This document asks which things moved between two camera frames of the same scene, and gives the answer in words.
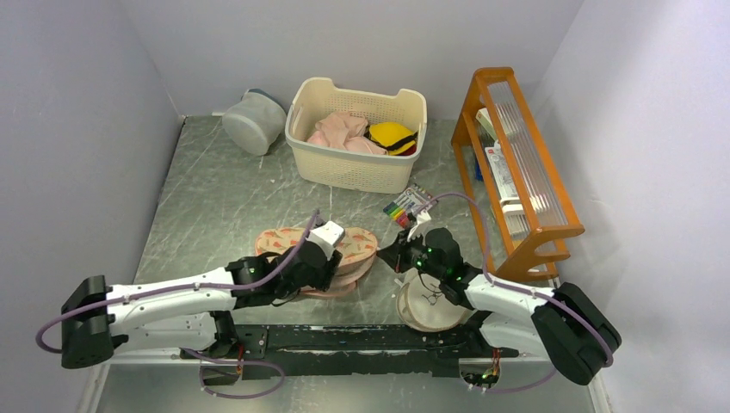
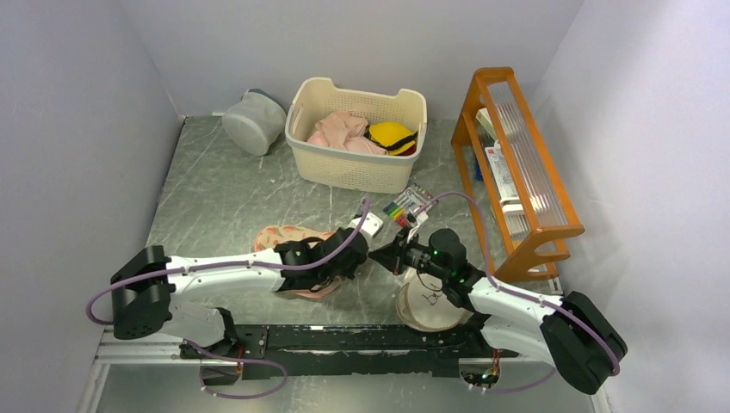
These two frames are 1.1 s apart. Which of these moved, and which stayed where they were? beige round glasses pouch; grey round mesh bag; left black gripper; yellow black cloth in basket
Moved: left black gripper
Stayed: grey round mesh bag; yellow black cloth in basket; beige round glasses pouch
